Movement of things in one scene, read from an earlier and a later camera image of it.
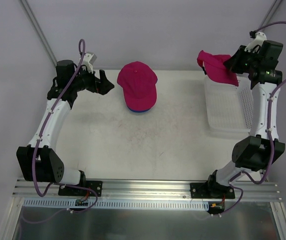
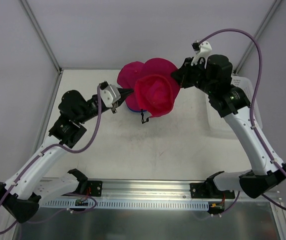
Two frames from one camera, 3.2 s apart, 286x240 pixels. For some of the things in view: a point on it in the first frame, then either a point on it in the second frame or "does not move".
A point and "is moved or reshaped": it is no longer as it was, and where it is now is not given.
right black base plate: [211, 190] does not move
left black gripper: [97, 83] to [121, 94]
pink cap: [139, 80] does not move
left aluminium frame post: [27, 8] does not move
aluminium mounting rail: [34, 190] does not move
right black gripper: [239, 61] to [185, 75]
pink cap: [215, 68] is moved or reshaped
